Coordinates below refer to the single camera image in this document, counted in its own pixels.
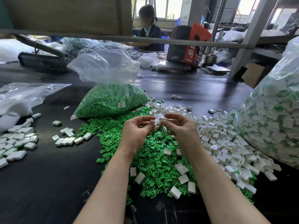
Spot person's right hand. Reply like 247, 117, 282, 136
160, 113, 202, 158

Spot person's left hand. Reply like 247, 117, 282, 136
117, 115, 156, 158

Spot pile of green parts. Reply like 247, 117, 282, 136
78, 106, 257, 206

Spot pile of white plastic caps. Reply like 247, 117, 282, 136
130, 99, 282, 199

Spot pile of assembled white pieces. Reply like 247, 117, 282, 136
0, 113, 42, 169

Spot person's left forearm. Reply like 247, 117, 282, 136
73, 149, 136, 224

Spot person's right forearm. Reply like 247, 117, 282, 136
187, 148, 272, 224

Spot bag of green clips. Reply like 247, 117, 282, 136
68, 49, 150, 120

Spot large bag of white caps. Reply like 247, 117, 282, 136
232, 37, 299, 168

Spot clear bag of pale parts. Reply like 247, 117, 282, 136
61, 38, 141, 60

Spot white paper sheets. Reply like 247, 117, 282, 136
201, 64, 231, 76

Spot crumpled white plastic bag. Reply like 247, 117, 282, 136
138, 52, 162, 69

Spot metal bowl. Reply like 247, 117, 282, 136
202, 54, 218, 67

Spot black and red box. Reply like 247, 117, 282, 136
166, 22, 213, 68

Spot cardboard box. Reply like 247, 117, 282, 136
242, 62, 273, 89

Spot black table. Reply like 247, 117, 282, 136
0, 45, 299, 224

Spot empty clear plastic bag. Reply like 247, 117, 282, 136
0, 83, 72, 133

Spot white bags on shelf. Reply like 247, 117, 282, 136
223, 29, 286, 41

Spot brown board panel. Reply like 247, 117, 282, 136
0, 0, 133, 35

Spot white plastic sheet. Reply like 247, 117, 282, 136
0, 40, 34, 63

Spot grey metal shelf frame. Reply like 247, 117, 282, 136
0, 0, 299, 81

